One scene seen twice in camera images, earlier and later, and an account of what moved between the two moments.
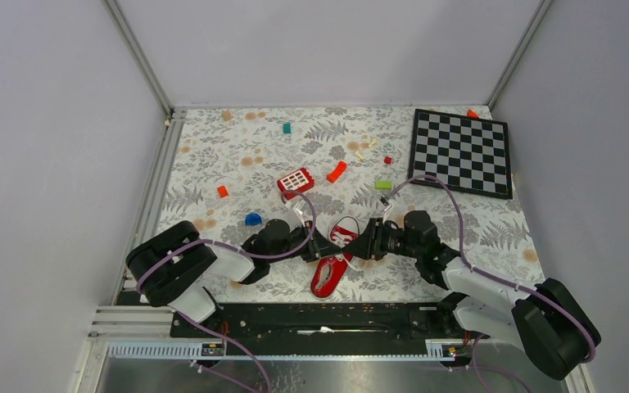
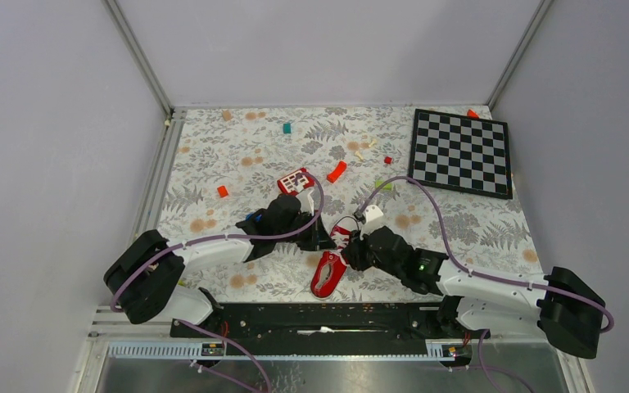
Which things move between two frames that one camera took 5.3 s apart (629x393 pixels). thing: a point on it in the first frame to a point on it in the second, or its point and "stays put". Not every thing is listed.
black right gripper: [368, 245] to [354, 251]
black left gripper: [319, 246] to [319, 241]
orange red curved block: [337, 172] stays put
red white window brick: [299, 180] stays put
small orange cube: [222, 191] stays put
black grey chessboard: [463, 152] stays put
